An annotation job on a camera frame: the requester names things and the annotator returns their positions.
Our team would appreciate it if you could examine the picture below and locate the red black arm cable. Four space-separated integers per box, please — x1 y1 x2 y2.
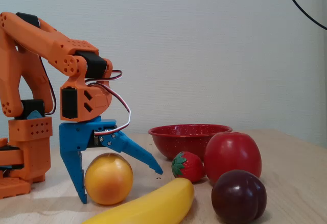
38 55 57 116

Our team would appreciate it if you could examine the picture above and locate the red toy strawberry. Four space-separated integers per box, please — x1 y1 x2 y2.
171 151 206 184

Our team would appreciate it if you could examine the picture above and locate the blue gripper body with servo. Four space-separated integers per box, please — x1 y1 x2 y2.
59 116 119 155

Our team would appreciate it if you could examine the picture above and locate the orange robot base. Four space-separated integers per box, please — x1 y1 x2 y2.
0 137 52 200

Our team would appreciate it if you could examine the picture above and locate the dark purple toy plum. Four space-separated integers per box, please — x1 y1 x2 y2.
211 169 268 224

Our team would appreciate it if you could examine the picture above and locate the white red black servo wire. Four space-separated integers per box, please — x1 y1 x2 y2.
84 69 132 136

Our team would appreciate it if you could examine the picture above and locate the yellow toy banana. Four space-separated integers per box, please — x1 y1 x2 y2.
81 177 195 224

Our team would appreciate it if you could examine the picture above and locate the orange yellow toy peach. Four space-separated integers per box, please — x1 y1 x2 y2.
84 153 134 206

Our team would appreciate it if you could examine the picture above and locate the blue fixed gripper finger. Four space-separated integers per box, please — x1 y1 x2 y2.
60 150 88 205

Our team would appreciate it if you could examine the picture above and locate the red toy apple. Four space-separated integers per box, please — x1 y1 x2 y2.
203 132 263 186

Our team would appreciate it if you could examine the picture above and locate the red speckled enamel bowl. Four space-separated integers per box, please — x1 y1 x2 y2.
148 123 233 161

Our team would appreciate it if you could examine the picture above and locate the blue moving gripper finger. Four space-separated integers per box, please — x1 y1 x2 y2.
99 131 164 176

